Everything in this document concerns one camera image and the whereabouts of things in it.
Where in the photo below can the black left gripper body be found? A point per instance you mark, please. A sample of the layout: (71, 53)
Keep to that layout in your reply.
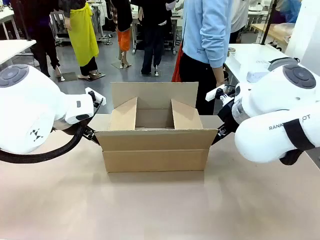
(88, 131)

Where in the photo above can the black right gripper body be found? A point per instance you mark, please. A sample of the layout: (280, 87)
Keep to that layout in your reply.
(228, 117)

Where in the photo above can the brown cardboard box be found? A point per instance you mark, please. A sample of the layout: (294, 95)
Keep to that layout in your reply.
(155, 150)

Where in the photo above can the person's left forearm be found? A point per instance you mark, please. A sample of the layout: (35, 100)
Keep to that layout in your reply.
(217, 72)

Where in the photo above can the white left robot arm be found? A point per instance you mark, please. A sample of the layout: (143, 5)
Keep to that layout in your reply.
(25, 112)

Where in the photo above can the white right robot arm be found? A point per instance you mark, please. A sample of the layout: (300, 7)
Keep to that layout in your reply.
(275, 105)

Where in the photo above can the person's left hand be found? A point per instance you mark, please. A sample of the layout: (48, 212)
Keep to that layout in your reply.
(220, 83)

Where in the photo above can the grey plastic device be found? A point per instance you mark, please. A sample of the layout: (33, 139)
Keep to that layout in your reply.
(257, 76)

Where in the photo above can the white work table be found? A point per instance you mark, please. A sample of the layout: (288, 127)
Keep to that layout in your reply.
(5, 17)
(12, 50)
(250, 57)

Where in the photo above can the tape roll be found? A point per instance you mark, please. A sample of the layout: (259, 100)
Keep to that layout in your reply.
(231, 53)

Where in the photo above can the red hanging bag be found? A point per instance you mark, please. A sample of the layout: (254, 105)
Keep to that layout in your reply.
(177, 67)

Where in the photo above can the person in light blue sweater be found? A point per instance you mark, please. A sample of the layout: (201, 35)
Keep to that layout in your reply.
(207, 30)

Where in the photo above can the mannequin with yellow apron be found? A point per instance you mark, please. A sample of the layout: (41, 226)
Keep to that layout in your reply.
(82, 37)

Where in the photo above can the wooden table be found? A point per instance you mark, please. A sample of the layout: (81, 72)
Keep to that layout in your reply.
(270, 30)

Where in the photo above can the mannequin with orange skirt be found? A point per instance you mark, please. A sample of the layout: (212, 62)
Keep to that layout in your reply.
(123, 37)

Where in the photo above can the person in white top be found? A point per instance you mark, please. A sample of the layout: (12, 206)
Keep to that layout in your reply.
(238, 15)

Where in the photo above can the black stand pole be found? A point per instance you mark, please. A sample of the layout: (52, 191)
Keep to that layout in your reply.
(268, 22)

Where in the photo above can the bystander in black clothes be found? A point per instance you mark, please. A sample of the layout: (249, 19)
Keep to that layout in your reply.
(42, 37)

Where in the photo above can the person in black trousers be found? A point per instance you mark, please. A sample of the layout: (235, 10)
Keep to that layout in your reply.
(152, 37)

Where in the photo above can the white upright panel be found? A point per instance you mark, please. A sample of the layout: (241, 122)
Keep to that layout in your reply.
(307, 30)

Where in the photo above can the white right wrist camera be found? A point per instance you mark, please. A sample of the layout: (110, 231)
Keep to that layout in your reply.
(214, 92)

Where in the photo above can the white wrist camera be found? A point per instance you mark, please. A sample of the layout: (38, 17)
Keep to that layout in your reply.
(97, 97)
(214, 92)

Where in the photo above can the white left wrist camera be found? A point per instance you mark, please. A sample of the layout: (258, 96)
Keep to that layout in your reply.
(97, 97)

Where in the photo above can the brown mannequin base plate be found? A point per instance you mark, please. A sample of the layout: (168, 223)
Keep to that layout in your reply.
(96, 76)

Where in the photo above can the grey mannequin base plate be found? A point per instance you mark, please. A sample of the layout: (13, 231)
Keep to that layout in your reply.
(67, 76)
(120, 65)

